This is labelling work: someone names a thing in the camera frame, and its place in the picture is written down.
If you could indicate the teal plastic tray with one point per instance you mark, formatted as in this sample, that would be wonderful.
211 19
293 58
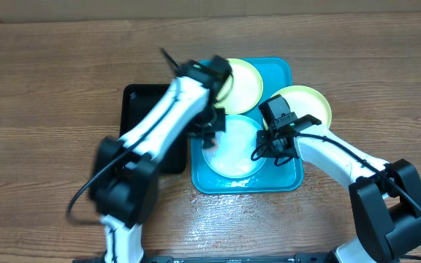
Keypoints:
276 74

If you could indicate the yellow plate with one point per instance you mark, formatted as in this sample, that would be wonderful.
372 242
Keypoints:
304 100
243 89

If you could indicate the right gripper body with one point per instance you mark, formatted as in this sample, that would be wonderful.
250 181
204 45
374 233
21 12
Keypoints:
271 148

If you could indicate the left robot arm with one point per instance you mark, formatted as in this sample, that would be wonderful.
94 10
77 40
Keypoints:
124 186

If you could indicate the green and red sponge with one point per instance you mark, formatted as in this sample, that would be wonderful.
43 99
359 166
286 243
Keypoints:
209 144

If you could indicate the light blue plate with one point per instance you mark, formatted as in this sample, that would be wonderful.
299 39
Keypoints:
230 156

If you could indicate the black rectangular tray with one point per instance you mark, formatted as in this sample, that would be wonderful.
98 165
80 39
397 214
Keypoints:
138 100

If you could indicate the yellow plate top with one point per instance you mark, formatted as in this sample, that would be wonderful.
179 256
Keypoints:
243 89

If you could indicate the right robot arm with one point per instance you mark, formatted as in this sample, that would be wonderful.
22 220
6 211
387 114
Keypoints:
385 197

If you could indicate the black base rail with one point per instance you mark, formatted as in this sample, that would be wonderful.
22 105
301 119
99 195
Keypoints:
297 258

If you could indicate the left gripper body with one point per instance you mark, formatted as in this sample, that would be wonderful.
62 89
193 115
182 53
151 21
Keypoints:
210 120

